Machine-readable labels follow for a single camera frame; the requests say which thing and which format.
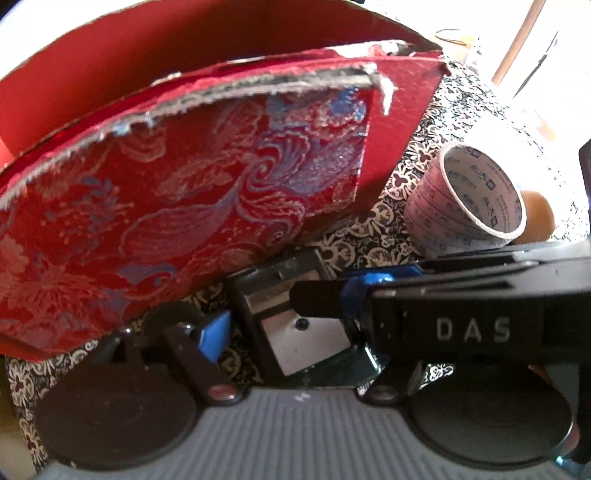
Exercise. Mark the red open box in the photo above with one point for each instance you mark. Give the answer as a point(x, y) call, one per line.
point(63, 60)

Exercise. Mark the black metal sharpener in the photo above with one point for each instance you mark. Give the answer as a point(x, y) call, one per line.
point(289, 349)

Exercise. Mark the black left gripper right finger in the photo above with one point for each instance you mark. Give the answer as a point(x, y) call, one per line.
point(474, 318)

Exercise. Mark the yellow tissue pack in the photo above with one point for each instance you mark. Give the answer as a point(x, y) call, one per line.
point(459, 44)

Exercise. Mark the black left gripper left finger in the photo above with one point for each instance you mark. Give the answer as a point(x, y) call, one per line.
point(188, 342)

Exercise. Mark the white packing tape roll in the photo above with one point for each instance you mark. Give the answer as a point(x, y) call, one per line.
point(465, 202)

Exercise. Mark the red brocade box lid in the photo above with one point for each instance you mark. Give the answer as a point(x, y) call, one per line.
point(146, 203)

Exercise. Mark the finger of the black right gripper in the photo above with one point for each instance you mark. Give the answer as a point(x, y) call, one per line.
point(532, 254)

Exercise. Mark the wooden door frame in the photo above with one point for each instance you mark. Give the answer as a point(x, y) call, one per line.
point(519, 41)

